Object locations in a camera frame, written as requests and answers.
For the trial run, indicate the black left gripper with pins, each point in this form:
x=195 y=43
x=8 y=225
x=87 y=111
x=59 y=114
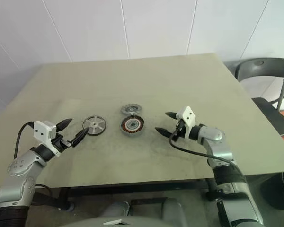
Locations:
x=61 y=143

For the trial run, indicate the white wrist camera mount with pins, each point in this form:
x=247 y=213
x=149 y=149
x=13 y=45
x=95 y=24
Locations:
x=186 y=117
x=41 y=131

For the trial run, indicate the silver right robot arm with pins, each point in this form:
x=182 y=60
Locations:
x=217 y=146

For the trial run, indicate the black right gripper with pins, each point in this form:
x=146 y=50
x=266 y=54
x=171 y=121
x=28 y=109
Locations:
x=180 y=132

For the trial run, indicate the grey metal disc part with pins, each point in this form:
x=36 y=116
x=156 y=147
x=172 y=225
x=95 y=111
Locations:
x=131 y=109

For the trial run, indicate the motor stator copper windings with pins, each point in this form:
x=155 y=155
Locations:
x=132 y=126

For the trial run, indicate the grey folding chair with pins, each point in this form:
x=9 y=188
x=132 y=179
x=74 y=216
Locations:
x=260 y=68

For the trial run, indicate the grey robot torso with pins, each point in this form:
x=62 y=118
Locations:
x=137 y=212

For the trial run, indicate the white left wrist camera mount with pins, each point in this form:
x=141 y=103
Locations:
x=41 y=131

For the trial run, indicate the black round rotor part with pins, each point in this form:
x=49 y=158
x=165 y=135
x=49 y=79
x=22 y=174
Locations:
x=94 y=125

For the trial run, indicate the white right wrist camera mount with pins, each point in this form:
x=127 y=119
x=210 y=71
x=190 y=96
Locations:
x=186 y=117

